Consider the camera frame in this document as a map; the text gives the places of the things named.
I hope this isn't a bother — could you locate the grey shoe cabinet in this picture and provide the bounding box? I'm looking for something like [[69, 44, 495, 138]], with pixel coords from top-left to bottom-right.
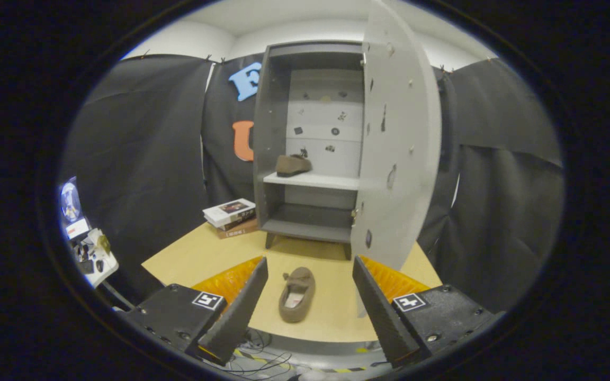
[[253, 41, 367, 261]]

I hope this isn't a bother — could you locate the black backdrop cloth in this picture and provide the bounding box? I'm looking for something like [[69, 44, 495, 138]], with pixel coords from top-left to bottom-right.
[[60, 53, 565, 313]]

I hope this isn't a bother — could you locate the brown book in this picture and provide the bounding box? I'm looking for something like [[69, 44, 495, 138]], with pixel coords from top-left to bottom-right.
[[215, 218, 259, 240]]

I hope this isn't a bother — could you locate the tangle of black cables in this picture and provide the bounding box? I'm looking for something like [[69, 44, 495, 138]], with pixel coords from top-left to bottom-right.
[[228, 329, 295, 377]]

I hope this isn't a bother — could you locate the white cluttered side desk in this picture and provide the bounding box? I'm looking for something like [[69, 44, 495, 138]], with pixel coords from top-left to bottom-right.
[[67, 217, 120, 289]]

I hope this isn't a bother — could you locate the brown slipper shoe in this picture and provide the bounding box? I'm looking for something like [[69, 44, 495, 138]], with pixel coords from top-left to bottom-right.
[[279, 267, 316, 323], [275, 153, 313, 178]]

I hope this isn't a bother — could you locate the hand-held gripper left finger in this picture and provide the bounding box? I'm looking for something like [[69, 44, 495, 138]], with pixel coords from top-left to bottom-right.
[[120, 257, 269, 367]]

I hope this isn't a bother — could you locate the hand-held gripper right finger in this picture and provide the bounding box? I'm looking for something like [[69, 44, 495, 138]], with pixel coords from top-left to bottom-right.
[[352, 256, 507, 368]]

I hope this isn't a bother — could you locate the light grey shoe cabinet door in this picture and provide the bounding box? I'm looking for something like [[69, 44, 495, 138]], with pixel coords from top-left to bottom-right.
[[350, 0, 443, 318]]

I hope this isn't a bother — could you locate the blue lit screen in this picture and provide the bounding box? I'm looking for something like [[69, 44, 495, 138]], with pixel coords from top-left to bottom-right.
[[60, 177, 84, 223]]

